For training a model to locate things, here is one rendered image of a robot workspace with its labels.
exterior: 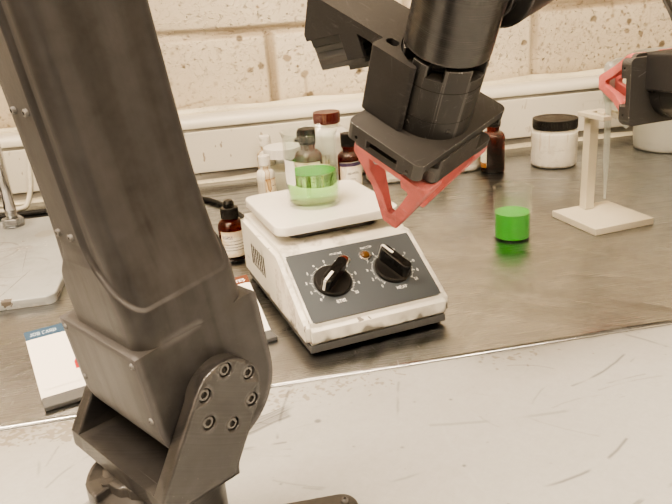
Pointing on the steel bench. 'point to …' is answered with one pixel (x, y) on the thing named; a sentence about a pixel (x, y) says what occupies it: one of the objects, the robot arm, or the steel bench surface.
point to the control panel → (362, 267)
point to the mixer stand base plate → (29, 265)
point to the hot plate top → (294, 222)
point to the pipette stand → (599, 219)
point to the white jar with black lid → (554, 141)
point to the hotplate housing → (287, 298)
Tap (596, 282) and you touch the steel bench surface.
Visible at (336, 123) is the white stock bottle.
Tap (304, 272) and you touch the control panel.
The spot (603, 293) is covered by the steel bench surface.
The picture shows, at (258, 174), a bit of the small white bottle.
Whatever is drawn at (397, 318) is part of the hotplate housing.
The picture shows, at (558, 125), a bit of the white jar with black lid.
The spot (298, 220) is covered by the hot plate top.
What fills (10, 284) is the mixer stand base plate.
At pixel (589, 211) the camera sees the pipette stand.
